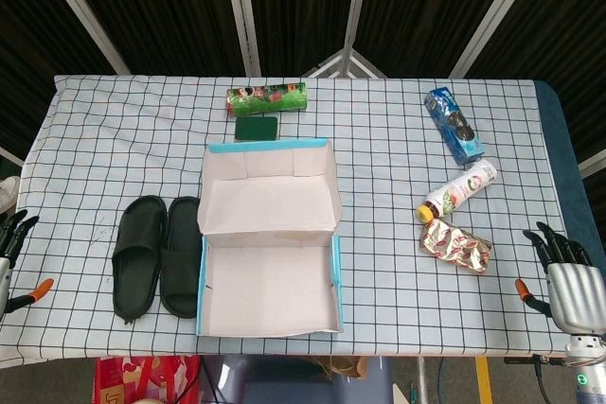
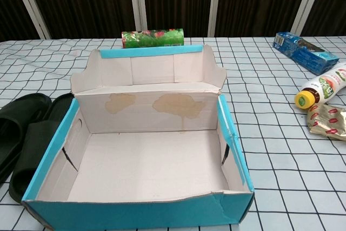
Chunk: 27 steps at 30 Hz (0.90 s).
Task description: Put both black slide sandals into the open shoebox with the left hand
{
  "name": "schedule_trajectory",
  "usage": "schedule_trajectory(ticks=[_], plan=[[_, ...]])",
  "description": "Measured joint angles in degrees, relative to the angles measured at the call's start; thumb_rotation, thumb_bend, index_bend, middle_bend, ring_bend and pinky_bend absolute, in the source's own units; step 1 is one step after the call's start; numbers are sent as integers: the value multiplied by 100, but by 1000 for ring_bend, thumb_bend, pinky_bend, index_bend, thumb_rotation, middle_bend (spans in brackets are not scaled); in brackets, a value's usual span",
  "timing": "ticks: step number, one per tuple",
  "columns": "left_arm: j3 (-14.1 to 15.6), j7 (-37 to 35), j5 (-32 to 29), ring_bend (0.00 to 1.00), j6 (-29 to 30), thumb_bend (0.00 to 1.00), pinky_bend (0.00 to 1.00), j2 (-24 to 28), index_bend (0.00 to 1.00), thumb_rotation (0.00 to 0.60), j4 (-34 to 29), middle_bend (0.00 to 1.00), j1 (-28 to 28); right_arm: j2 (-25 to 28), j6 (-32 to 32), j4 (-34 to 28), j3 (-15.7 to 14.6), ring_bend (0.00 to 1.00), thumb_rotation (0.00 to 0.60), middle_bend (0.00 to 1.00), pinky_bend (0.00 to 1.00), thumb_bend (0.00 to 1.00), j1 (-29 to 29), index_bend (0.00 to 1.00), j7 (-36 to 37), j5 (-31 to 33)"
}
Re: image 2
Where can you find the light blue cardboard shoe box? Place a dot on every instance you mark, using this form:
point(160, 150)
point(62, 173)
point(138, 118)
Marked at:
point(135, 209)

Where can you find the black rubber slipper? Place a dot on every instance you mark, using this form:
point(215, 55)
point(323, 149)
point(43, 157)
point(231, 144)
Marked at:
point(35, 144)
point(24, 104)

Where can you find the blue cookie box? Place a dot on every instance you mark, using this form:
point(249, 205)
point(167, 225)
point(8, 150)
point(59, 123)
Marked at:
point(305, 55)

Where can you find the green cylindrical snack package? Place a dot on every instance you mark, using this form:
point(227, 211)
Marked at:
point(151, 39)

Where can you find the white black checkered tablecloth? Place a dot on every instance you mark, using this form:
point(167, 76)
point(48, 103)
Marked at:
point(270, 160)

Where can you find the white bottle with yellow cap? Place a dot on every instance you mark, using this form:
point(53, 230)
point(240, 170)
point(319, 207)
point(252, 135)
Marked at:
point(324, 82)

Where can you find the gold and red foil bag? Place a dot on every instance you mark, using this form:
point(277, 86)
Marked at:
point(327, 120)

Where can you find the white metal frame post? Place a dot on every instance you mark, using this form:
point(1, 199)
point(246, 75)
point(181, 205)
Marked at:
point(138, 1)
point(306, 3)
point(217, 3)
point(30, 6)

